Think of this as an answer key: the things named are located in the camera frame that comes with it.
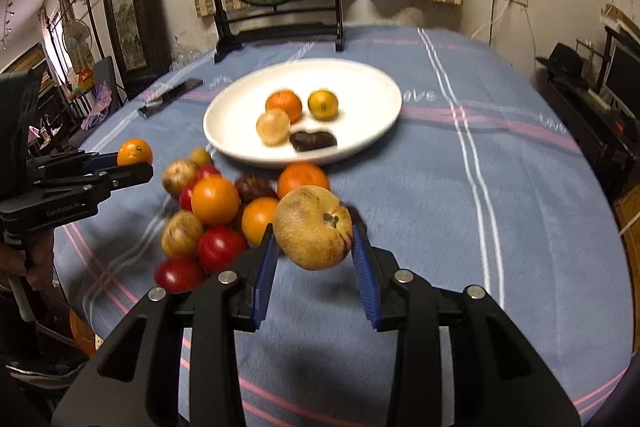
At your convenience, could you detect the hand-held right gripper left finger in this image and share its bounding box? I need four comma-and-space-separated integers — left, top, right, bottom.
50, 223, 281, 427

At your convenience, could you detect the white round plate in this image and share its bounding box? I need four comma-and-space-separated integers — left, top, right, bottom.
202, 58, 403, 169

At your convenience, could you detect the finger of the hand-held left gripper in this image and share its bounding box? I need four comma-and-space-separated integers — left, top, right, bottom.
27, 149, 122, 182
31, 163, 154, 208

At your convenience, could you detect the black hat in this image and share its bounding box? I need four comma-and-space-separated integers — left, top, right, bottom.
536, 43, 588, 80

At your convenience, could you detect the black monitor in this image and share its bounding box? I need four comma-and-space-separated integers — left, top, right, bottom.
602, 44, 640, 112

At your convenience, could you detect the person's left hand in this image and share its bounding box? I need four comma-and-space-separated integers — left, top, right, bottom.
0, 232, 57, 290

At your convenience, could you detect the standing fan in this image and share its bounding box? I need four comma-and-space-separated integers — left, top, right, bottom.
61, 18, 93, 72

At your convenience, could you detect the dark coat stand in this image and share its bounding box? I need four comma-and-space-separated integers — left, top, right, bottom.
77, 0, 108, 60

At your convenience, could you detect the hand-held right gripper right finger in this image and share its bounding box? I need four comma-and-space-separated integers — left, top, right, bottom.
347, 206, 582, 427

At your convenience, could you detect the dark chair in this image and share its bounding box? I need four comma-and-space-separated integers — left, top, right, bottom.
92, 56, 123, 112

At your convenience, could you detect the orange tangerine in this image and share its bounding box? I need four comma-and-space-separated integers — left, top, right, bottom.
265, 91, 303, 124
241, 197, 281, 248
117, 138, 153, 166
276, 162, 331, 198

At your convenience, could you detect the blue striped tablecloth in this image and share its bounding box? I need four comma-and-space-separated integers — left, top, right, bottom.
52, 24, 633, 427

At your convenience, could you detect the dark heart-shaped fruit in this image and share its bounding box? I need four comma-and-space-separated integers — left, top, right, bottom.
289, 130, 337, 154

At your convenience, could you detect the white fluffy cushion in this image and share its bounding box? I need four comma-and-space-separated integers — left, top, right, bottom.
345, 0, 426, 28

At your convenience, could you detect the yellow-orange tangerine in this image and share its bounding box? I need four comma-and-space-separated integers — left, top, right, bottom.
307, 90, 340, 122

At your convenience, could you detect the pale tan round fruit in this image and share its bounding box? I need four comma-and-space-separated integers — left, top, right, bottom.
256, 109, 291, 146

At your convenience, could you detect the large brown pear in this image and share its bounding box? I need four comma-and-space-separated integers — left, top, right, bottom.
273, 187, 354, 271

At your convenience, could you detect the black remote control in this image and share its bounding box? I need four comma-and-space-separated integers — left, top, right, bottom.
137, 78, 205, 118

